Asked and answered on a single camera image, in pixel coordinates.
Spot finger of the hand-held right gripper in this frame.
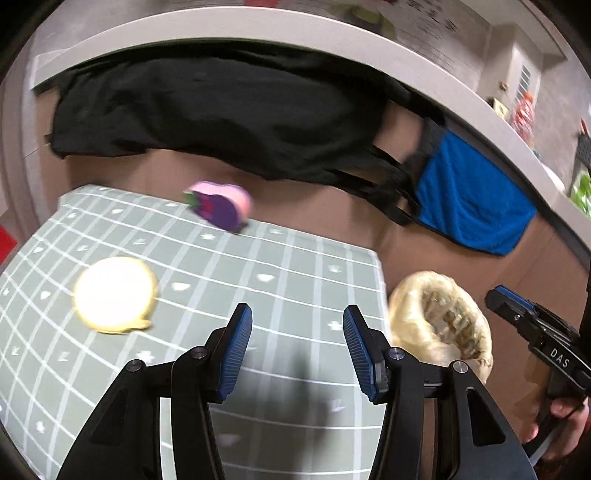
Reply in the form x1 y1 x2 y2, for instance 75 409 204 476
485 285 542 334

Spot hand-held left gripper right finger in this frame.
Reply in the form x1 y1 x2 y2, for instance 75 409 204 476
342 305 539 480

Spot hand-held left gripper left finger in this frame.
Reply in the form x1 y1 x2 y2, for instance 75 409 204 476
55 303 254 480

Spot person's right hand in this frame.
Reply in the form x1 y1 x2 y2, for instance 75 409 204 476
524 397 591 467

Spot grey-green checked mat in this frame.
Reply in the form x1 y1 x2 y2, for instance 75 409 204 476
0 184 393 480

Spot blue microfiber cloth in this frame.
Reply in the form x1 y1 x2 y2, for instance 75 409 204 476
406 119 539 257

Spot green leafy vegetables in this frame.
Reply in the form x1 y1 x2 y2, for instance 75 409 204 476
570 173 591 219

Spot pale yellow round object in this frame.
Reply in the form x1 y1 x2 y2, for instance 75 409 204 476
74 257 160 334

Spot purple pink eggplant toy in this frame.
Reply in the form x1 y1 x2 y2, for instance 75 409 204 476
184 181 253 234

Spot black perforated utensil rack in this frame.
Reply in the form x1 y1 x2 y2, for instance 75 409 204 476
577 119 591 163

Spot orange white bottle pack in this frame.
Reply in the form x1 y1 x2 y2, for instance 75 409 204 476
512 91 537 140

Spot white vented door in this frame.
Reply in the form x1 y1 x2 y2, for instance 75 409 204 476
477 39 542 108

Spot black cloth bag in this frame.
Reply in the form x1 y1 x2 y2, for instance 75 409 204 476
46 51 446 227

